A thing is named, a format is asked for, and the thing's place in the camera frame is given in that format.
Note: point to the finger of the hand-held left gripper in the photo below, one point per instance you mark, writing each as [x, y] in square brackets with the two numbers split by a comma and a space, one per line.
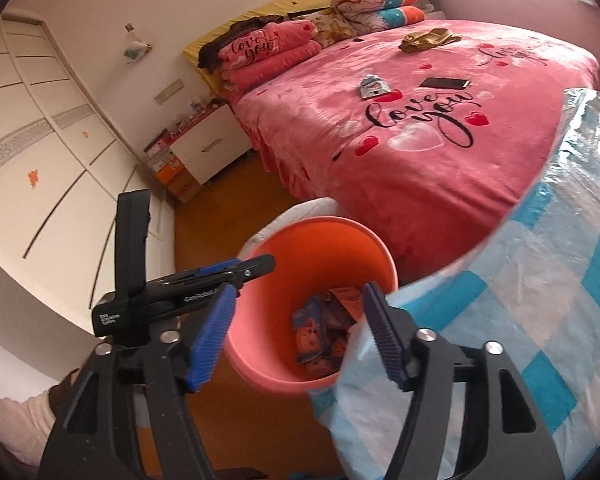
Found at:
[252, 270]
[215, 269]

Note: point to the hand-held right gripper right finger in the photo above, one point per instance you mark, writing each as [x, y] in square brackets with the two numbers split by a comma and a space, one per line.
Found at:
[385, 340]

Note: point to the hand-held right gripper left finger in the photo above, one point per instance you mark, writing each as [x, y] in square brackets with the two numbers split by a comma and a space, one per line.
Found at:
[210, 340]

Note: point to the orange plastic bin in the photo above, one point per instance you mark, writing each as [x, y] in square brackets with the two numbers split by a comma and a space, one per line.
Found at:
[280, 260]

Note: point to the person's left forearm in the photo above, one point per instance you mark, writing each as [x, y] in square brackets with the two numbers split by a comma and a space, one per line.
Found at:
[20, 420]

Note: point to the orange snack packet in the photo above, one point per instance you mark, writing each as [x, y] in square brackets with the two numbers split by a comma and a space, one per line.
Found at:
[345, 302]

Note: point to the blue cartoon snack packet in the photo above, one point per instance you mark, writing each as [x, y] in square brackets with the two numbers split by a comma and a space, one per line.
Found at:
[310, 330]

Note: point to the white bag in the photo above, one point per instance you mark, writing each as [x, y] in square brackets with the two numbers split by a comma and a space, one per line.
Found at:
[305, 207]

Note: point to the orange cardboard box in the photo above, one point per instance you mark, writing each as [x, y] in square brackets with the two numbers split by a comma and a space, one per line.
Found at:
[172, 180]

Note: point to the red cardboard box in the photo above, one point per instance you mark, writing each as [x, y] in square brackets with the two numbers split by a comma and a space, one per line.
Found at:
[157, 147]

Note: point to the white bedside cabinet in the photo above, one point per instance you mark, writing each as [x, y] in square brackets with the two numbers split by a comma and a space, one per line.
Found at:
[434, 10]
[210, 145]

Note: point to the white panelled wardrobe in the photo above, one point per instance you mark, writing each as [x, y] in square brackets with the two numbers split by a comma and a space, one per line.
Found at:
[55, 135]

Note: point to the pink bed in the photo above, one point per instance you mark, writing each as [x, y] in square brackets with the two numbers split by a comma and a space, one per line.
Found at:
[430, 185]

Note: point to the blue white checked tablecloth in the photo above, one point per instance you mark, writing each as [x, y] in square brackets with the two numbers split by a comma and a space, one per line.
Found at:
[555, 310]

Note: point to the plain pink pillow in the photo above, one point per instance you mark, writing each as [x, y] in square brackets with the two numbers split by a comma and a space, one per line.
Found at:
[280, 67]

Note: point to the small white blue packet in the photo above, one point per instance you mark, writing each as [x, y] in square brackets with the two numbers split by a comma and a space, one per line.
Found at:
[374, 86]

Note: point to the dark cloth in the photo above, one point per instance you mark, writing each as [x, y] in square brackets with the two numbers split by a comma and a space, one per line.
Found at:
[220, 45]

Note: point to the pink script print pillow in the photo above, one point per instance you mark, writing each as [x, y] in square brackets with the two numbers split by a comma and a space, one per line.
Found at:
[265, 45]

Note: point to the gold floral cushion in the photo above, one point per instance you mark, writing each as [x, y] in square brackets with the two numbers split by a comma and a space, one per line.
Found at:
[330, 27]

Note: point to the black smartphone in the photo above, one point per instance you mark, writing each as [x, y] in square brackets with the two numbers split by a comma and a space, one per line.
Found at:
[445, 83]

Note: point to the yellow headboard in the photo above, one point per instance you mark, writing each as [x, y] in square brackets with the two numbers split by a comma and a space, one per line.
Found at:
[280, 7]

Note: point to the gold crumpled cloth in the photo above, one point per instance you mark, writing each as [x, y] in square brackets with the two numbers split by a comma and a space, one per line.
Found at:
[430, 40]

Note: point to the wall socket strip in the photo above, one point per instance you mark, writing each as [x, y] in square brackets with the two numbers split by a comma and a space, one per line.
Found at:
[170, 91]

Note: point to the wall ornament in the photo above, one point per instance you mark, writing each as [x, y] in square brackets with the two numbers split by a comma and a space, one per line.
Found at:
[135, 47]

